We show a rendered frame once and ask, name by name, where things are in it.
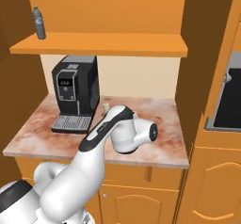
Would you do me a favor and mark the brown tall cabinet side panel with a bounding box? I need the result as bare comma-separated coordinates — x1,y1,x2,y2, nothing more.
174,0,237,156

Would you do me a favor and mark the orange tall cabinet door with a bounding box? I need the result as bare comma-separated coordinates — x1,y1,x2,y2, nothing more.
176,145,241,224

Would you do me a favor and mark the black coffee machine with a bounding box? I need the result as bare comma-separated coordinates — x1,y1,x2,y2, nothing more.
51,55,101,135

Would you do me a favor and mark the orange wooden shelf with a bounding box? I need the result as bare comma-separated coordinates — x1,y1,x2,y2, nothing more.
8,31,189,58

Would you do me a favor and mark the orange drawer front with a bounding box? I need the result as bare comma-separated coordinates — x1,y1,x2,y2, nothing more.
103,163,149,190

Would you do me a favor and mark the orange cupboard door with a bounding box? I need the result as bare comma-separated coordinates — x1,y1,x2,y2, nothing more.
99,184,181,224

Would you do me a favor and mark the black built-in oven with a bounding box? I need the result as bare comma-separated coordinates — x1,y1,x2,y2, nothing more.
204,50,241,133

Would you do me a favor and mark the grey water bottle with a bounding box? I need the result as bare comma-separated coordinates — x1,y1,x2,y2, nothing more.
32,6,47,40

